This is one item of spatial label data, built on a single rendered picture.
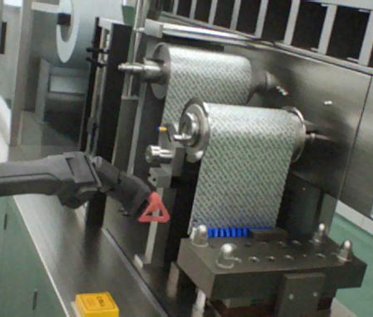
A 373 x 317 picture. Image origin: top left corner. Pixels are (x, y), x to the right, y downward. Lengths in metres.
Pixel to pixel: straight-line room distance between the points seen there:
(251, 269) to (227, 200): 0.21
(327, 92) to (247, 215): 0.36
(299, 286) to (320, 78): 0.52
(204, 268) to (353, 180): 0.41
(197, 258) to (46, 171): 0.37
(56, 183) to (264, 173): 0.52
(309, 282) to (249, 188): 0.26
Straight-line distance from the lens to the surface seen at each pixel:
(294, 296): 1.28
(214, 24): 2.01
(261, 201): 1.40
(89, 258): 1.42
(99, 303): 1.21
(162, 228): 1.40
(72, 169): 1.11
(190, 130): 1.28
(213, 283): 1.17
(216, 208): 1.34
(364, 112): 1.36
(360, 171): 1.36
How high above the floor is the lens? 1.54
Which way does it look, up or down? 16 degrees down
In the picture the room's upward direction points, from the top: 10 degrees clockwise
